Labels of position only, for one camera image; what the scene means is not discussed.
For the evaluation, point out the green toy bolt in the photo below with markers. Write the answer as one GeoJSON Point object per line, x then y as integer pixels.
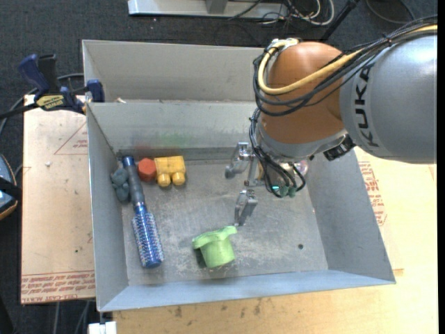
{"type": "Point", "coordinates": [217, 250]}

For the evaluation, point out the grey metal bin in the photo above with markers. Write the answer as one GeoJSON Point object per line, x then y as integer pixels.
{"type": "Point", "coordinates": [215, 256]}

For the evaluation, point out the grey-blue lumpy toy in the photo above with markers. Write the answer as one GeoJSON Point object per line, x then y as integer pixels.
{"type": "Point", "coordinates": [120, 183]}

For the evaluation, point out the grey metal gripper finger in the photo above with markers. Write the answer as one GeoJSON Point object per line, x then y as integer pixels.
{"type": "Point", "coordinates": [246, 204]}
{"type": "Point", "coordinates": [238, 163]}

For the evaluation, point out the red-orange hexagonal block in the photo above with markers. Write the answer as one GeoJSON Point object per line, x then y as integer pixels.
{"type": "Point", "coordinates": [146, 169]}

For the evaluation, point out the blue round hairbrush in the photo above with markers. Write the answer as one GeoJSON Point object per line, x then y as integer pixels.
{"type": "Point", "coordinates": [146, 235]}

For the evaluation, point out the brown cardboard board, red print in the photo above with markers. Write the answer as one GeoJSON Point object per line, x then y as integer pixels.
{"type": "Point", "coordinates": [55, 204]}

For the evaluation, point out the yellow toy building block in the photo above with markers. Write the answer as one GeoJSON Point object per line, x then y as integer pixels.
{"type": "Point", "coordinates": [169, 167]}

